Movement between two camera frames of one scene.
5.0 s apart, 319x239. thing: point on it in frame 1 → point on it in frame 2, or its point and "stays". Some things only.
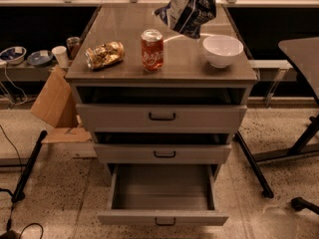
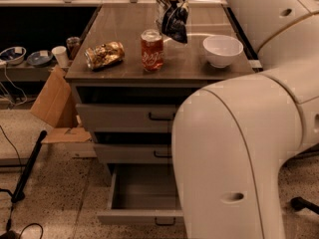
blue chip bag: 190,9 → 172,16
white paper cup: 61,54 stays
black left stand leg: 19,192 stays
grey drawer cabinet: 152,95 stays
